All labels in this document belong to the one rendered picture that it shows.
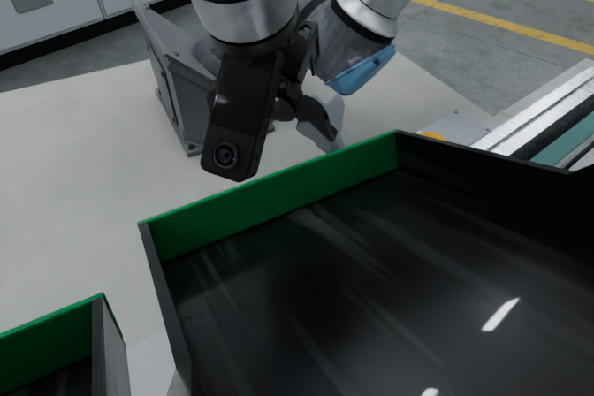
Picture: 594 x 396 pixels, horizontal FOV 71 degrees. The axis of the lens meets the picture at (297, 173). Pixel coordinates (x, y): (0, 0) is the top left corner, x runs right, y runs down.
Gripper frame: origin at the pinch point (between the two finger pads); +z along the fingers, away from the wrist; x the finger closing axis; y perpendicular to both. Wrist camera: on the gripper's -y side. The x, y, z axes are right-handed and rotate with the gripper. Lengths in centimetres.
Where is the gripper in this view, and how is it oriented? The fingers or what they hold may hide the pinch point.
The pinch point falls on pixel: (279, 147)
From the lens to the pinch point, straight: 49.1
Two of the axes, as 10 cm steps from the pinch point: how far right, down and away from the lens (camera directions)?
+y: 3.1, -8.9, 3.3
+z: 1.1, 3.8, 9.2
